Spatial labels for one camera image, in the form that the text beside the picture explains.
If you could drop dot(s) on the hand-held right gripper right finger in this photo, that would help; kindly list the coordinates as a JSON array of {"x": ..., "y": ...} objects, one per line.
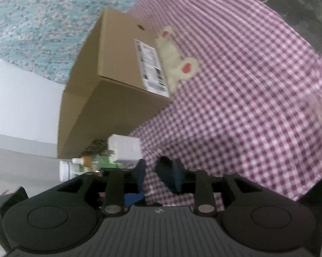
[{"x": 177, "y": 178}]

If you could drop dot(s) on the teal floral cloth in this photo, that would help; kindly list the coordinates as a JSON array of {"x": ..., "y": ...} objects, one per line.
[{"x": 43, "y": 18}]

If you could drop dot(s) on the dark grey object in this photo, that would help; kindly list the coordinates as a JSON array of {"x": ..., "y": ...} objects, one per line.
[{"x": 0, "y": 214}]

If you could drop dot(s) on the white lidded plastic bottle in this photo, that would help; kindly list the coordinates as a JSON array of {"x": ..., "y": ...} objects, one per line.
[{"x": 66, "y": 170}]

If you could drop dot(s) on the white charger plug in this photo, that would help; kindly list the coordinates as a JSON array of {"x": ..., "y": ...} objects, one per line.
[{"x": 126, "y": 148}]

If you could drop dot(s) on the purple checked tablecloth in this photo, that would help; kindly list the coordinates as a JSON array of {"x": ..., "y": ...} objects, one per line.
[{"x": 244, "y": 85}]

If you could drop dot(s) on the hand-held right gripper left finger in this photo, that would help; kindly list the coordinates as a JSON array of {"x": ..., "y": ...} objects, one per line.
[{"x": 139, "y": 173}]

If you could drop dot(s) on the cream plush toy red spots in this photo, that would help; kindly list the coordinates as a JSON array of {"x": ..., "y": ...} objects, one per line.
[{"x": 171, "y": 59}]

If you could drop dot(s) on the brown cardboard box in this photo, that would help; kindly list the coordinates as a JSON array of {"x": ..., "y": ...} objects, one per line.
[{"x": 110, "y": 59}]

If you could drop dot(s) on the green glass dropper bottle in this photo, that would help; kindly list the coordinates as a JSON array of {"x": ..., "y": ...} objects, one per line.
[{"x": 104, "y": 163}]

